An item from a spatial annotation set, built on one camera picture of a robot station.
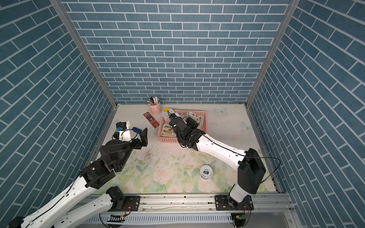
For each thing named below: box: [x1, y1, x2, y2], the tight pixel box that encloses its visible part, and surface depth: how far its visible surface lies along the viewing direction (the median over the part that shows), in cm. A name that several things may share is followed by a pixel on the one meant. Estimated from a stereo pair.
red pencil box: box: [143, 111, 160, 129], surface depth 110 cm
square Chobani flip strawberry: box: [160, 123, 177, 138], surface depth 100 cm
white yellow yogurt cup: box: [162, 107, 175, 119], surface depth 104 cm
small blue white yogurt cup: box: [199, 164, 213, 180], surface depth 80 cm
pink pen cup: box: [149, 102, 163, 117], surface depth 111 cm
